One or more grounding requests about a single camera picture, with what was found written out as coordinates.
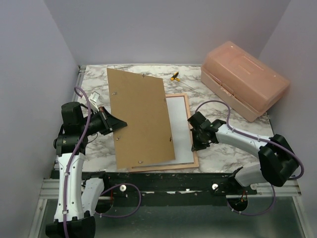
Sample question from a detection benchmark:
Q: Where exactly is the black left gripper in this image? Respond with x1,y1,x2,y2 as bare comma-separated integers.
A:
81,106,127,135

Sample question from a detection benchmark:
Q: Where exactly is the pink wooden picture frame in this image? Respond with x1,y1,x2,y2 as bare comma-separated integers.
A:
128,93,199,172

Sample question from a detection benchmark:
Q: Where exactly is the landscape photo print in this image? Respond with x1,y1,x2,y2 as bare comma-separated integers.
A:
142,97,195,166

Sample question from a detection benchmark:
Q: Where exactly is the brown frame backing board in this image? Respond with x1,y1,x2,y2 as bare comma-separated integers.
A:
107,68,175,169

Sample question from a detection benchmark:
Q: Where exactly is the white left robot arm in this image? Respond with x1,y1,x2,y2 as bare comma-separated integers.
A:
45,102,127,238

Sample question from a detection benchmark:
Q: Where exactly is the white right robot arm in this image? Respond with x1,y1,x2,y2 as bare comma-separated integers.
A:
188,112,299,194

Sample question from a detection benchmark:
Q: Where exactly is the pink translucent plastic box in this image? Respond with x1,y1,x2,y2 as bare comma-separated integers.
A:
201,41,290,122

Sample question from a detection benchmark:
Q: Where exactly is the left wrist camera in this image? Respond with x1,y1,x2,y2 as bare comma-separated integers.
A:
89,91,100,112

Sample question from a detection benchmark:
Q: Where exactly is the yellow black T-handle hex key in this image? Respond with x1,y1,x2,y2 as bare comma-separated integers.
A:
169,71,195,90

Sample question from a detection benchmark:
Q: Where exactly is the aluminium extrusion frame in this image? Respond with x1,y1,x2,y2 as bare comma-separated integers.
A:
27,64,95,238

